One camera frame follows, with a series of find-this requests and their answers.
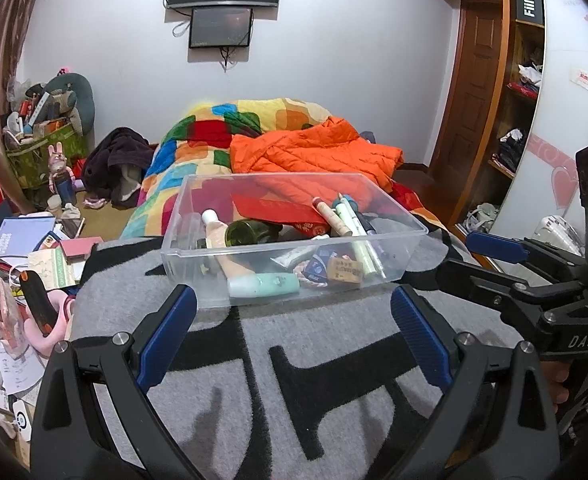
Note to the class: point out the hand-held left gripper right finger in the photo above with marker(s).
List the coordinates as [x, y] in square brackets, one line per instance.
[419, 335]

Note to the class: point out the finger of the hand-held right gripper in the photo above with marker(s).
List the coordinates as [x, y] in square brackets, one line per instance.
[474, 280]
[494, 247]

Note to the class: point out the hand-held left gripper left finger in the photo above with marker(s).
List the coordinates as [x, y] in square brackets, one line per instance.
[166, 340]

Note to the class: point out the clear plastic box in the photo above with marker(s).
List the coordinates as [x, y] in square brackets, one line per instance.
[184, 270]

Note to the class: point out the pale green tube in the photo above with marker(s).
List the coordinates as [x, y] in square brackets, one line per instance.
[369, 260]

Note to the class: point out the small brown box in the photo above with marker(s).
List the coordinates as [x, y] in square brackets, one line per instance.
[344, 270]

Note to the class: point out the mint green tube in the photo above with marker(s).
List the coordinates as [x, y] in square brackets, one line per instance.
[269, 284]

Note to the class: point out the dark marker pen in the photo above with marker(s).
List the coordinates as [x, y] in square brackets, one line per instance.
[366, 224]

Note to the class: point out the green bottle with black cap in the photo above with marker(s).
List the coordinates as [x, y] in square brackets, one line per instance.
[251, 232]

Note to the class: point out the small white tube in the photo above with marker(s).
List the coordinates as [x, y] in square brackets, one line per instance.
[289, 256]

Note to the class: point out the red packet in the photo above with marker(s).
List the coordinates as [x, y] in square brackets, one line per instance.
[274, 207]

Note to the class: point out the person's right hand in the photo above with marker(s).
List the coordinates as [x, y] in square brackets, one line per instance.
[556, 380]

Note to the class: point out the white sneaker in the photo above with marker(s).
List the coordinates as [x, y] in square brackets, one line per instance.
[481, 217]

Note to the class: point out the grey and black blanket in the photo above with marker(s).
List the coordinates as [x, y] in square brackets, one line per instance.
[354, 320]

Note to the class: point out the pink plastic object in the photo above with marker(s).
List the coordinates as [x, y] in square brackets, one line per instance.
[54, 345]

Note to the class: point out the pink book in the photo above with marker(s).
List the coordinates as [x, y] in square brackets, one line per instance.
[79, 249]

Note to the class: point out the green patterned booklet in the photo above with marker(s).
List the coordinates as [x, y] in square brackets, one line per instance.
[54, 270]

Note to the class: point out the black and orange utility knife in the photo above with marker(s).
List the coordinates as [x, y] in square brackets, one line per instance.
[36, 300]

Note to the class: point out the wooden door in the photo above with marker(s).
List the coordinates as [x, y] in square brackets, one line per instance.
[469, 110]

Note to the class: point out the wooden wardrobe with white door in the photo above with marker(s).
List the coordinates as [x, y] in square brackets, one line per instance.
[564, 110]

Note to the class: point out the white paper sheets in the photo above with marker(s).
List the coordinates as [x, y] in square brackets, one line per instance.
[14, 370]

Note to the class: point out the grey blue cloth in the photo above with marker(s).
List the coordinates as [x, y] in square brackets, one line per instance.
[367, 136]

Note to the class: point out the lilac notebook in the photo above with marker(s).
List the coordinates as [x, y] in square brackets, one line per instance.
[19, 237]

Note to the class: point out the dark cloth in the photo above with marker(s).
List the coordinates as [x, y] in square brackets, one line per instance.
[114, 155]

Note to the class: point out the orange puffer jacket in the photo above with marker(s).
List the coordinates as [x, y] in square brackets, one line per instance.
[314, 150]

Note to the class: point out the pink bunny toy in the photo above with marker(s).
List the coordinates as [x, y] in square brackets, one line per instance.
[60, 165]

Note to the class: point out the colourful patchwork blanket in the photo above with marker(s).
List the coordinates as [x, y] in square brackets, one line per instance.
[199, 135]

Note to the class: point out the green bag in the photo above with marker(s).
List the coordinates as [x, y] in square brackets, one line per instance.
[29, 160]

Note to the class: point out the black box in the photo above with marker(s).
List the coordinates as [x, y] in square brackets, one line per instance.
[530, 7]

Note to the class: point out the small black monitor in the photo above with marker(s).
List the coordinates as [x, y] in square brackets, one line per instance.
[221, 27]

